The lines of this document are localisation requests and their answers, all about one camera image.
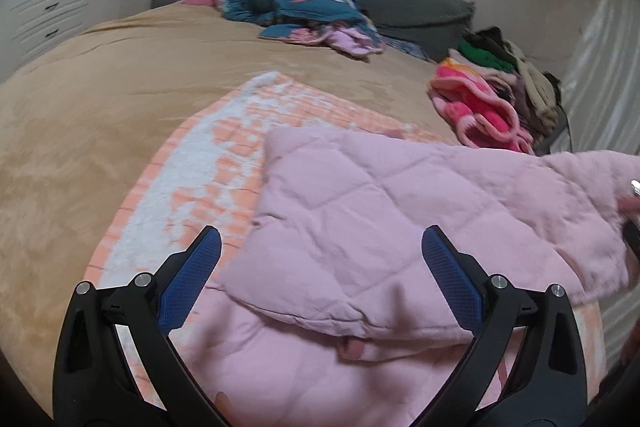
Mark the cream satin curtain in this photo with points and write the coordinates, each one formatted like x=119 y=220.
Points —
x=601 y=86

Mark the pile of folded clothes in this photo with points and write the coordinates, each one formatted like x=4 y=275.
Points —
x=533 y=94

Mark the tan bed cover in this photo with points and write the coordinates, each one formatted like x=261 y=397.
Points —
x=80 y=124

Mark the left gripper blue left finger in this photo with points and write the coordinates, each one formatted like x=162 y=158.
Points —
x=93 y=384

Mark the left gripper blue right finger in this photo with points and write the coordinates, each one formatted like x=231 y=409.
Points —
x=525 y=365

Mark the orange plaid cloud blanket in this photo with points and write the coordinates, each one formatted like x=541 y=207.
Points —
x=209 y=172

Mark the pink fleece garment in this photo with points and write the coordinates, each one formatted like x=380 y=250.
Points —
x=474 y=111

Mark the person's right hand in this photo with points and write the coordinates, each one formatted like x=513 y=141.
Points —
x=629 y=206

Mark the pink quilted jacket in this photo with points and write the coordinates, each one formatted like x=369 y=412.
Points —
x=328 y=314

